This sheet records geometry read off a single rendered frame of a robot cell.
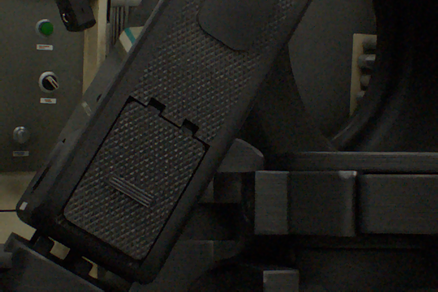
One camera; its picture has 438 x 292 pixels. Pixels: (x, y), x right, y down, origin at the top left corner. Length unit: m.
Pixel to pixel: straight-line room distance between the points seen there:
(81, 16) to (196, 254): 0.88
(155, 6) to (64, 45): 1.47
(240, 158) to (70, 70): 1.48
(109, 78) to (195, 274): 0.04
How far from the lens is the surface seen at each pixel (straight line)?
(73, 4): 1.02
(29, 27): 1.60
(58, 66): 1.62
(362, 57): 1.72
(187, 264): 0.15
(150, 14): 0.15
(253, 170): 0.15
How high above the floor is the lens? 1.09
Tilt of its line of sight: 3 degrees down
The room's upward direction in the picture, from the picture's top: 2 degrees clockwise
